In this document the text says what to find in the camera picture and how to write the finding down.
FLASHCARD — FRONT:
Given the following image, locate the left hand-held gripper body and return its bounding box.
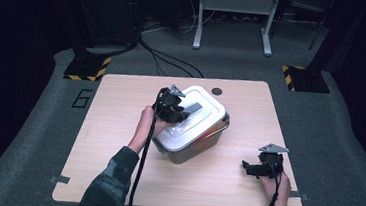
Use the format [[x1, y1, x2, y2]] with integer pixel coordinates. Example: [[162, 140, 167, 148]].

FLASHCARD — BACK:
[[150, 82, 190, 125]]

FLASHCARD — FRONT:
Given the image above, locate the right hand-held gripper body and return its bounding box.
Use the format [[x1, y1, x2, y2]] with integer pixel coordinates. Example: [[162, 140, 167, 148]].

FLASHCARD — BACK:
[[254, 142, 291, 182]]

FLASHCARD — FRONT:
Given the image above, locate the white plastic box lid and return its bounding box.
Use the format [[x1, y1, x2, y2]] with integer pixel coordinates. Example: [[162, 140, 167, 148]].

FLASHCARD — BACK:
[[154, 82, 229, 158]]

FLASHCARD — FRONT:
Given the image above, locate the transparent brown storage box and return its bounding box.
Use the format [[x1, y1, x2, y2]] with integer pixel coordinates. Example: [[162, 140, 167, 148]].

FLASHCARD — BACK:
[[150, 105, 231, 170]]

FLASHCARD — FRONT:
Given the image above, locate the person's right hand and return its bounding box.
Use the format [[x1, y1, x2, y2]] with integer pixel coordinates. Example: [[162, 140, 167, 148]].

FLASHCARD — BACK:
[[256, 169, 294, 206]]

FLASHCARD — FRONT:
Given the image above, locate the person's left hand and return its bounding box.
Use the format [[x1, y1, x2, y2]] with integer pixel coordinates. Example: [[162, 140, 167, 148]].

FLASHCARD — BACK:
[[126, 103, 173, 158]]

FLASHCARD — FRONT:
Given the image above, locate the grey tape piece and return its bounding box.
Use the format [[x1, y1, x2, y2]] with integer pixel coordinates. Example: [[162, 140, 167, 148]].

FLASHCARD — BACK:
[[288, 190, 311, 201], [48, 174, 71, 186]]

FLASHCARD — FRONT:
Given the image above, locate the black stand base striped tape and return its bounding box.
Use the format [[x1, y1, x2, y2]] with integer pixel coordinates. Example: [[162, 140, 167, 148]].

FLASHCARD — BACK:
[[63, 52, 113, 85], [278, 63, 333, 96]]

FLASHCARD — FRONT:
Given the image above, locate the black equipment cabinet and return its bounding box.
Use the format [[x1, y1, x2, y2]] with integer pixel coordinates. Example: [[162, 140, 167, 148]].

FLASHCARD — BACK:
[[65, 0, 145, 51]]

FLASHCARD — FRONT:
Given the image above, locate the right hand-held gripper black cable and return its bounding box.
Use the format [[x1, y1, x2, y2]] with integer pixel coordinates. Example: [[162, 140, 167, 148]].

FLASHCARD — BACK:
[[249, 155, 318, 206]]

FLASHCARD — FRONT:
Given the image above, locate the hand-held gripper black cable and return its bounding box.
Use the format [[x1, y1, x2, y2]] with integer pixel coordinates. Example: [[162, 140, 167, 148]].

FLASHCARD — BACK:
[[127, 84, 170, 206], [249, 155, 318, 206]]

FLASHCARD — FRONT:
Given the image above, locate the thin black floor cable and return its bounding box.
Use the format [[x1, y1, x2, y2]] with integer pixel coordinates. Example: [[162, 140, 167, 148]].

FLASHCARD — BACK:
[[135, 38, 208, 80]]

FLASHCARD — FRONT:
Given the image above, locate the left hand-held gripper black cable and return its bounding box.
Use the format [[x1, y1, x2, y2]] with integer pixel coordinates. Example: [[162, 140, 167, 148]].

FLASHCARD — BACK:
[[127, 84, 170, 206]]

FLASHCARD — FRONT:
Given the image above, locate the white metal table frame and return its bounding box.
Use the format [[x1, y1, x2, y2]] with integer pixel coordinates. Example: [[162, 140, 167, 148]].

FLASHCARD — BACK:
[[191, 0, 282, 58]]

